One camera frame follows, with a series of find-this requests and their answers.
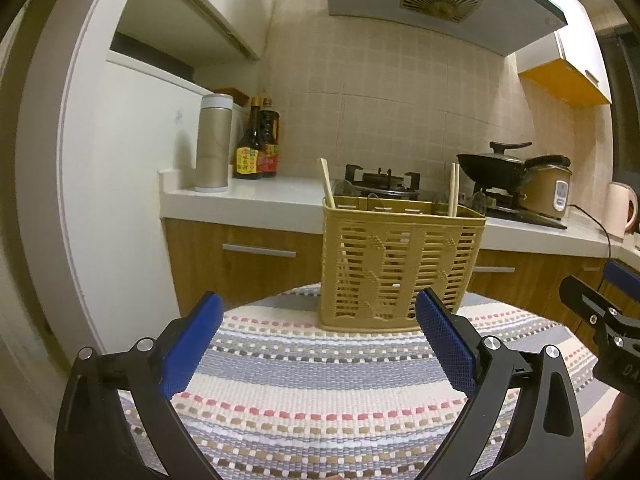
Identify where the clear plastic spoon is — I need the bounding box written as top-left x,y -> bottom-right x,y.
332,180 -> 359,197
466,191 -> 488,216

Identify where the wooden chopstick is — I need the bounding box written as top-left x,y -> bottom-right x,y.
448,162 -> 460,217
318,157 -> 335,209

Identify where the beige plastic utensil basket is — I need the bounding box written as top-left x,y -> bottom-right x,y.
318,196 -> 486,333

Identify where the black gas stove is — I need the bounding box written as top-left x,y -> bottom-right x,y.
334,162 -> 569,231

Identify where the black frying pan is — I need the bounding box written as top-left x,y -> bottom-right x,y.
455,140 -> 573,192

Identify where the striped woven table mat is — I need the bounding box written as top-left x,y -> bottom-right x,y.
117,282 -> 622,480

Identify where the wooden base cabinet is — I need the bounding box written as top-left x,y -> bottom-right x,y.
162,218 -> 609,331

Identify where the beige thermos bottle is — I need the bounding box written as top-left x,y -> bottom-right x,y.
194,93 -> 233,192

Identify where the white refrigerator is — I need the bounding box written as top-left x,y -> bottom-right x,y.
14,0 -> 212,361

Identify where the soy sauce bottle yellow label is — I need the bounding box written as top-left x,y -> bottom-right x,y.
233,96 -> 264,180

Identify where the grey range hood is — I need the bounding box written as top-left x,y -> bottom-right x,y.
328,0 -> 567,56

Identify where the dark sauce bottle red label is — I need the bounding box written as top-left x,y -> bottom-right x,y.
259,98 -> 280,178

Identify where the brown box on fridge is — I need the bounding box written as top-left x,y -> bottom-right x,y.
213,87 -> 250,107

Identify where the black power cable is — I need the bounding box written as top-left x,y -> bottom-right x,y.
568,202 -> 614,261

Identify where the yellow white wall cabinet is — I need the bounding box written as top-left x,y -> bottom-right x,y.
515,26 -> 612,108

